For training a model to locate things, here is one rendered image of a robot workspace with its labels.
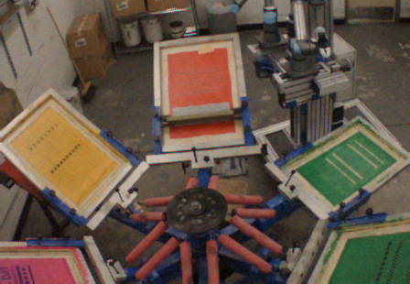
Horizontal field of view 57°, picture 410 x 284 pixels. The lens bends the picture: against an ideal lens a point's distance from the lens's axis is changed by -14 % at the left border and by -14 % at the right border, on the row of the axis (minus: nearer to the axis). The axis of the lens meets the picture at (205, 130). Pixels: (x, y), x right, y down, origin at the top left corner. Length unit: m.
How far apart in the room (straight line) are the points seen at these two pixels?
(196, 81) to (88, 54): 3.21
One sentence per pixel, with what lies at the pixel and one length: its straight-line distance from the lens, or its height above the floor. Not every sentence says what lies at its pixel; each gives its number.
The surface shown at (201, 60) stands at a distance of 2.90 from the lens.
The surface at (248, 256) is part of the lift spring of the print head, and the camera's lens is 2.03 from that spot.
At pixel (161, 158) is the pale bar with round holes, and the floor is 1.15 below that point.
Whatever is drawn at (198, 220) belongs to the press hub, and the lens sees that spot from 2.02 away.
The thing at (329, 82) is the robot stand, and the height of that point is 1.17.
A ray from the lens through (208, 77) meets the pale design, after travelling 2.83.
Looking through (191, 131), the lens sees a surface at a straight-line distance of 2.71.
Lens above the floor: 2.86
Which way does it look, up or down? 38 degrees down
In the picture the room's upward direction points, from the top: 10 degrees counter-clockwise
